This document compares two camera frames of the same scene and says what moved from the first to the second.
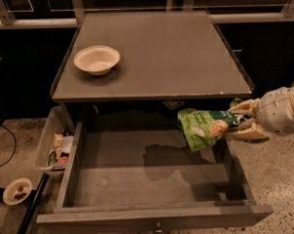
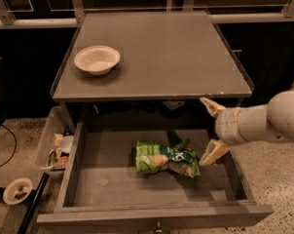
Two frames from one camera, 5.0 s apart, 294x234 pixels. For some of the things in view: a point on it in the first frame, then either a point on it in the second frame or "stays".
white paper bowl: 96,59 stays
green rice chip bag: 202,128 to 179,158
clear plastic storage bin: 57,142 stays
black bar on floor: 32,206 stays
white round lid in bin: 66,142 stays
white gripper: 274,111 to 227,125
